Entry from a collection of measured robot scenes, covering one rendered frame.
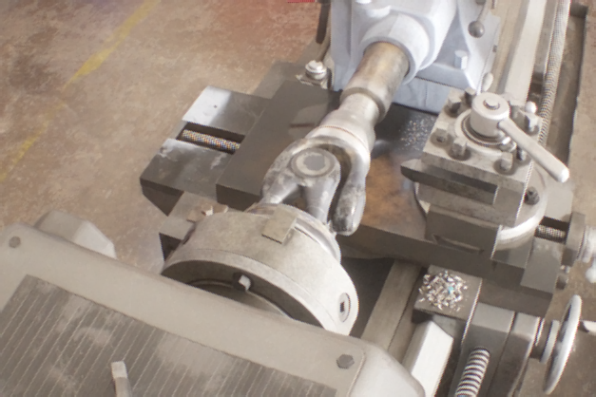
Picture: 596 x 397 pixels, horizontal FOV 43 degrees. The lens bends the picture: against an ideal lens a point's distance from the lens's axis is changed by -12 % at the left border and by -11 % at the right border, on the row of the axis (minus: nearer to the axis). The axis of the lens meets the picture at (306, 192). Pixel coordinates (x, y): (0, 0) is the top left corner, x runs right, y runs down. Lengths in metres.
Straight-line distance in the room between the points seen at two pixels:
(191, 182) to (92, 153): 1.48
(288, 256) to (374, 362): 0.28
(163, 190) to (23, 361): 0.86
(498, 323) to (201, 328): 0.79
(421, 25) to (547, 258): 0.48
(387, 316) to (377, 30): 0.49
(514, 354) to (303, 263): 0.62
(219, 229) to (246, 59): 2.35
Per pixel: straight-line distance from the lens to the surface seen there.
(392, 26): 1.48
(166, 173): 1.59
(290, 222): 1.02
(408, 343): 1.38
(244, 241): 1.00
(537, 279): 1.45
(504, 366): 1.55
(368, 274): 1.61
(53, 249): 0.87
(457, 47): 1.72
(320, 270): 1.01
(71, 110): 3.25
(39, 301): 0.82
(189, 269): 1.02
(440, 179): 1.27
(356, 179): 1.20
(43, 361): 0.78
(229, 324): 0.77
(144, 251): 2.65
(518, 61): 1.98
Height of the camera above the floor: 1.96
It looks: 45 degrees down
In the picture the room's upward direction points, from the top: straight up
